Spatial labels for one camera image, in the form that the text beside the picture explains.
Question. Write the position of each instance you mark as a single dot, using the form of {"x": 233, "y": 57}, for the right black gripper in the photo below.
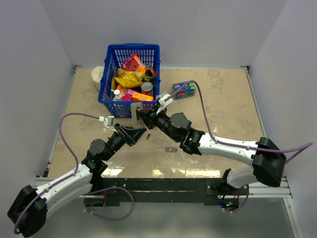
{"x": 151, "y": 117}

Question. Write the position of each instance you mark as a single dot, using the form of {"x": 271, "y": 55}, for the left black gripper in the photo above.
{"x": 133, "y": 135}

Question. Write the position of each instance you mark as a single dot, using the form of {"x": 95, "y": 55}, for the grey remote control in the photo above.
{"x": 137, "y": 121}

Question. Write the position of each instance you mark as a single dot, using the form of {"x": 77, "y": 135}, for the grey battery cover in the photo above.
{"x": 171, "y": 149}

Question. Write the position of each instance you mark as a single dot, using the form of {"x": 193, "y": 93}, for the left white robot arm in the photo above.
{"x": 33, "y": 206}

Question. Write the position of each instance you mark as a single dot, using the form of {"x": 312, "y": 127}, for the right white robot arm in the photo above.
{"x": 263, "y": 161}

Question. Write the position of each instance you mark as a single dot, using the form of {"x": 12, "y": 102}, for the metal tin can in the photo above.
{"x": 147, "y": 88}

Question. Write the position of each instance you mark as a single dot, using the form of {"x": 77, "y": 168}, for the white pump bottle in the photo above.
{"x": 116, "y": 95}

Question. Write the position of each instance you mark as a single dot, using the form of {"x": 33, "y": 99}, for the dark sauce bottle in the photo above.
{"x": 148, "y": 75}

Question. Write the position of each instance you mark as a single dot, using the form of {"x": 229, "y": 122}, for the yellow chips bag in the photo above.
{"x": 129, "y": 79}

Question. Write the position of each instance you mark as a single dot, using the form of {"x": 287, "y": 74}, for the sponge pack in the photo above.
{"x": 187, "y": 91}

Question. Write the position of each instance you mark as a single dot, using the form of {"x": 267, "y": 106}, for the pink orange snack box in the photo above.
{"x": 133, "y": 63}

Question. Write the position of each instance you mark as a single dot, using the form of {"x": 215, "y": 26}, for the white paper roll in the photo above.
{"x": 96, "y": 75}

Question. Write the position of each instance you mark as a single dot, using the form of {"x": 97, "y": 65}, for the blue plastic basket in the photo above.
{"x": 116, "y": 55}

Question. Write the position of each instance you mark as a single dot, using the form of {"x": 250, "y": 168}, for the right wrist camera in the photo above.
{"x": 163, "y": 100}

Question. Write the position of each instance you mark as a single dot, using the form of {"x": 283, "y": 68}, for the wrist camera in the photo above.
{"x": 108, "y": 122}
{"x": 163, "y": 100}

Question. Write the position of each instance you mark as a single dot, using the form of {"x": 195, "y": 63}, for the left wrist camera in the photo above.
{"x": 108, "y": 122}

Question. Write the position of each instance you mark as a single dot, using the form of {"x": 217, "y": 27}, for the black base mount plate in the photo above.
{"x": 167, "y": 190}

